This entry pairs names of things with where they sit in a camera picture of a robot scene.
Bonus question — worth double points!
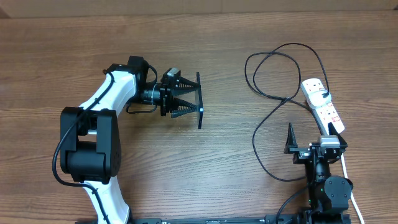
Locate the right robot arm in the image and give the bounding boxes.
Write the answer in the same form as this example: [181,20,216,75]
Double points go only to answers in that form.
[281,123,353,223]

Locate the Samsung Galaxy smartphone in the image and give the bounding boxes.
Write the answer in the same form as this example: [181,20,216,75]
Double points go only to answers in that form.
[195,72,204,129]

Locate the white charger adapter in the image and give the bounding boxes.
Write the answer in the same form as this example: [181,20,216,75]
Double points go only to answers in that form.
[301,78,331,109]

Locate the white power strip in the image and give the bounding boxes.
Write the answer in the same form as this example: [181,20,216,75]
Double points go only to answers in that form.
[313,102,345,135]

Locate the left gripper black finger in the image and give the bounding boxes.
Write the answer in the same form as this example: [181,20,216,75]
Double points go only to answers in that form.
[170,98,197,118]
[170,77,199,96]

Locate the white power strip cord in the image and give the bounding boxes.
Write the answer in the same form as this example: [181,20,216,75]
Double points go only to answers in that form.
[340,154,365,224]

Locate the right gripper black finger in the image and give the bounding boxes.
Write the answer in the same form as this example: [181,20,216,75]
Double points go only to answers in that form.
[328,123,348,149]
[284,123,298,154]

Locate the black USB charging cable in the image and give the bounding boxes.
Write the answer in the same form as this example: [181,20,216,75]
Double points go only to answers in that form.
[244,42,331,183]

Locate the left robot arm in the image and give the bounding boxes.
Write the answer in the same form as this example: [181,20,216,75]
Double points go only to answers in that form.
[52,56,204,223]

